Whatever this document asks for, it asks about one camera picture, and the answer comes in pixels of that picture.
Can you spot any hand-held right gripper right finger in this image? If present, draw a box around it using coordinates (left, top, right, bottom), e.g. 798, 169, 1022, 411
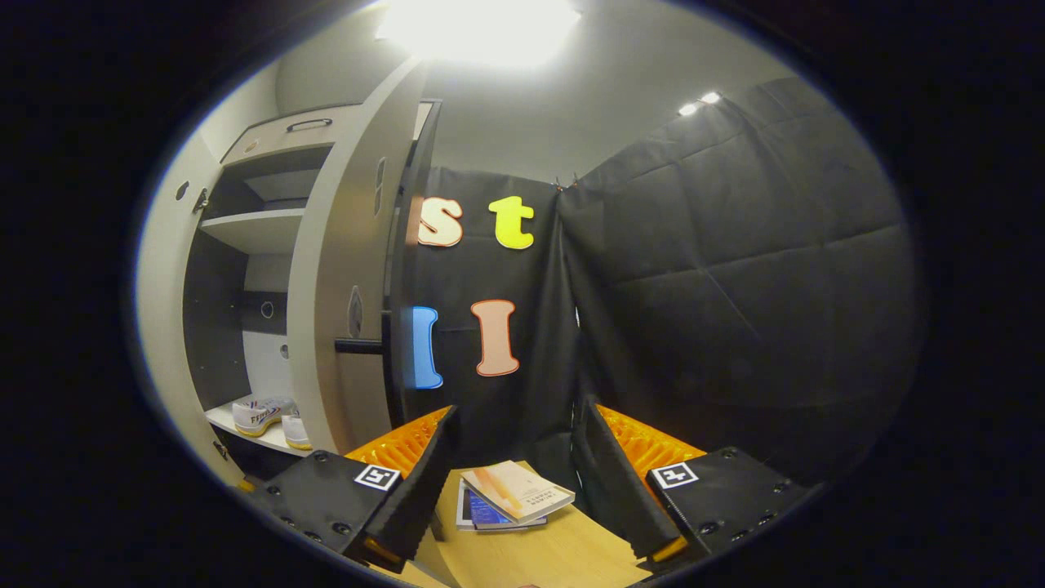
571, 394, 817, 574

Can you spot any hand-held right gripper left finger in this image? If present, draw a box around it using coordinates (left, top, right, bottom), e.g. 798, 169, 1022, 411
245, 404, 460, 572

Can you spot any white shoe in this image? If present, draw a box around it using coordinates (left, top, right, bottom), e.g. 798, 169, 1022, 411
282, 408, 314, 452
233, 396, 295, 438

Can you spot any grey shoe cabinet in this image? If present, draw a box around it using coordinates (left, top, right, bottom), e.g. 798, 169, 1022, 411
181, 100, 443, 483

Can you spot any grey cabinet drawer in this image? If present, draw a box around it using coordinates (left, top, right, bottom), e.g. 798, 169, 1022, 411
220, 104, 364, 164

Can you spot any beige book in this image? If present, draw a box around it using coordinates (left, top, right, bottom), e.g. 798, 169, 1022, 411
461, 460, 576, 525

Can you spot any black backdrop cloth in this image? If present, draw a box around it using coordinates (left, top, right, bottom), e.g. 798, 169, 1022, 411
400, 78, 927, 491

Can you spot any small ceiling light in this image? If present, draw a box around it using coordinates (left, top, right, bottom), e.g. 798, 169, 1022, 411
678, 90, 723, 118

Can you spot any large ceiling light panel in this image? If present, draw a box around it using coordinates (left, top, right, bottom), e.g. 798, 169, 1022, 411
376, 0, 582, 70

